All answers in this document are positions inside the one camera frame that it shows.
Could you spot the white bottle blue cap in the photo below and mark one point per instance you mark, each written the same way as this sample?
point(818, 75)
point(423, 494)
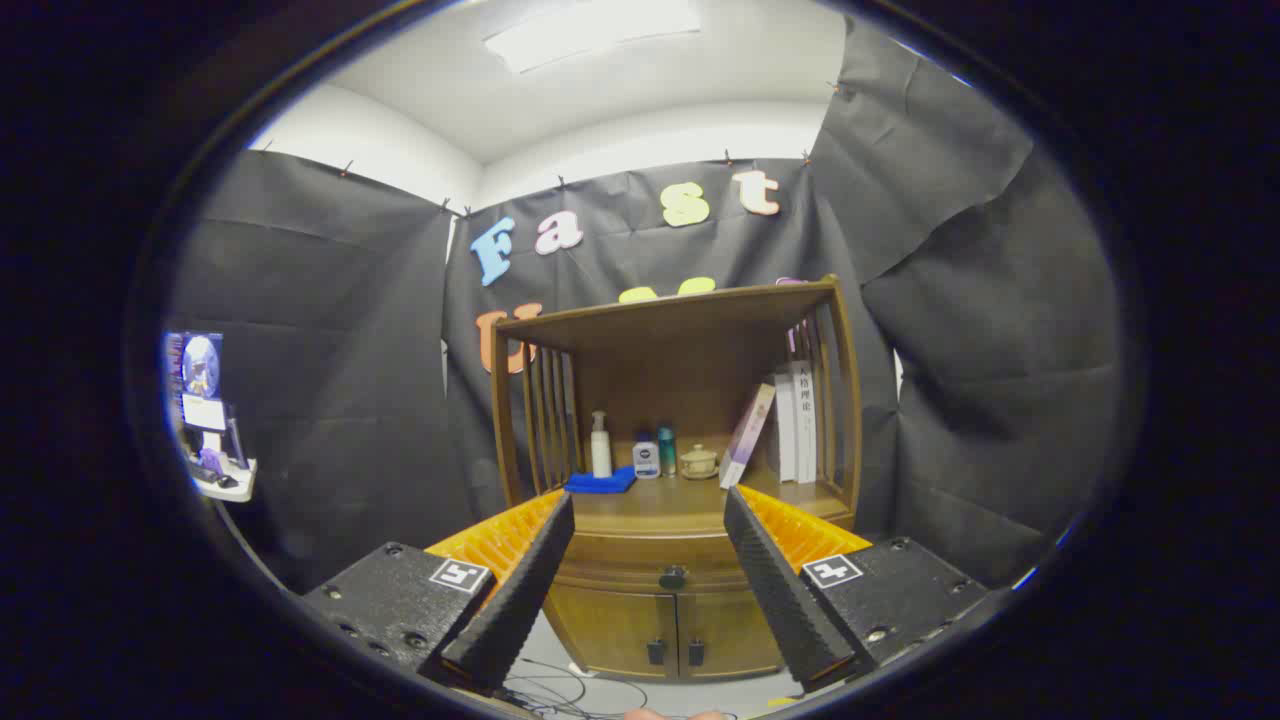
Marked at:
point(646, 462)

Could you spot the white pump bottle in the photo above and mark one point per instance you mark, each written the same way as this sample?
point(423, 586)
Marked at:
point(601, 455)

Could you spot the wooden drawer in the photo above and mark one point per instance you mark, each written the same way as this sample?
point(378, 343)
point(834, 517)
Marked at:
point(620, 560)

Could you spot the beige ceramic lidded cup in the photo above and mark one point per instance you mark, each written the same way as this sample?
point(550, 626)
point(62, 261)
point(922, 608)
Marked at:
point(698, 463)

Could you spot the blue folded cloth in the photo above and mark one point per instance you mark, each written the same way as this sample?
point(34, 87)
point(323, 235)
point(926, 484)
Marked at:
point(600, 483)

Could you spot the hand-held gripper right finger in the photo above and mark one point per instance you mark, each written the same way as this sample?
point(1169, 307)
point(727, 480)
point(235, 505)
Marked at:
point(775, 590)

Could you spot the black backdrop cloth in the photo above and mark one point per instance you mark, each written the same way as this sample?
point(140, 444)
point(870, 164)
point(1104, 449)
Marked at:
point(330, 400)

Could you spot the white book black spine print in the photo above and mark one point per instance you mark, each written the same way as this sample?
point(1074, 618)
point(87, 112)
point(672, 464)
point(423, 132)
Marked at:
point(806, 420)

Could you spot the wooden cabinet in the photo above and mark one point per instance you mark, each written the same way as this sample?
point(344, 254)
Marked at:
point(690, 380)

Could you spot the ceiling light panel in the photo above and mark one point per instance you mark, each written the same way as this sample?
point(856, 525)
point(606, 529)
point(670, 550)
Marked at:
point(590, 30)

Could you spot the plain white book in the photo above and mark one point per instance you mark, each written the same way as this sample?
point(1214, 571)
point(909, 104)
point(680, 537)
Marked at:
point(785, 430)

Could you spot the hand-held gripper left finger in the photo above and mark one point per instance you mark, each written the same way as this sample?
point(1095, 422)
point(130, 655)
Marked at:
point(520, 600)

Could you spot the wooden countertop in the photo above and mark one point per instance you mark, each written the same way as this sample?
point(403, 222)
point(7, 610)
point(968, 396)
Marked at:
point(660, 505)

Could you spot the wooden cabinet door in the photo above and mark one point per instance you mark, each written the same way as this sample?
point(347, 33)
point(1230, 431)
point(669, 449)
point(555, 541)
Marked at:
point(730, 635)
point(615, 630)

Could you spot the pink and white book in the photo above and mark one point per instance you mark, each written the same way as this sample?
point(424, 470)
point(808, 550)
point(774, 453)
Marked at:
point(745, 440)

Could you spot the teal bottle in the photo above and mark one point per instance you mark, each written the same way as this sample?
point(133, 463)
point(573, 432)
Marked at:
point(667, 452)

